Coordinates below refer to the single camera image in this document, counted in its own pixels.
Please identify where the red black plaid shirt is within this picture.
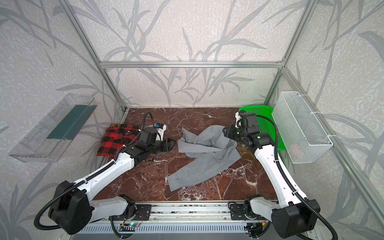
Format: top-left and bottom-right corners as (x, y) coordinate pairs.
(97, 124), (139, 158)

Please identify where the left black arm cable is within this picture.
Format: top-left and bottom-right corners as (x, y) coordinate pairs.
(33, 112), (157, 231)

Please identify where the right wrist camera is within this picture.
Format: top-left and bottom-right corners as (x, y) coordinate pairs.
(235, 110), (258, 128)

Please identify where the grey long sleeve shirt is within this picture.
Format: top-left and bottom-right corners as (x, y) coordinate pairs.
(167, 125), (241, 192)

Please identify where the white wire mesh basket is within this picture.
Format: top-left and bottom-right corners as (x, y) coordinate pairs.
(272, 91), (333, 164)

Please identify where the green plastic basket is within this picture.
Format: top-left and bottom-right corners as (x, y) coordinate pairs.
(239, 105), (286, 151)

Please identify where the clear acrylic wall shelf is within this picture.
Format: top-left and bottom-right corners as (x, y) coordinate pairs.
(9, 94), (97, 163)

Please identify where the pink object in wire basket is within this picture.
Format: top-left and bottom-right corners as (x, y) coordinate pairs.
(289, 144), (304, 159)

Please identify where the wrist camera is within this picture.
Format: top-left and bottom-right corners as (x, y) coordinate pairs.
(235, 110), (258, 128)
(154, 123), (167, 141)

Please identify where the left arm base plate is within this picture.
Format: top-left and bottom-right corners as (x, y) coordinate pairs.
(110, 204), (152, 221)

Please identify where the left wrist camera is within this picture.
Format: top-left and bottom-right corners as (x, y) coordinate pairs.
(154, 123), (167, 141)

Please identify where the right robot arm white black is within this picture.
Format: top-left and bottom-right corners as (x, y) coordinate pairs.
(223, 125), (320, 239)

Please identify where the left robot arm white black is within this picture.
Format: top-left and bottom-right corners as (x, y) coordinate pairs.
(49, 138), (176, 235)

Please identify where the aluminium mounting rail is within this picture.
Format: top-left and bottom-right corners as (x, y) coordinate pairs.
(62, 200), (316, 224)

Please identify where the aluminium frame horizontal bar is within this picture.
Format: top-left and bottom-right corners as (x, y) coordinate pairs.
(100, 61), (283, 69)

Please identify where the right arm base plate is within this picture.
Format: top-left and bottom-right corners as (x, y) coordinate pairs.
(228, 202), (251, 221)

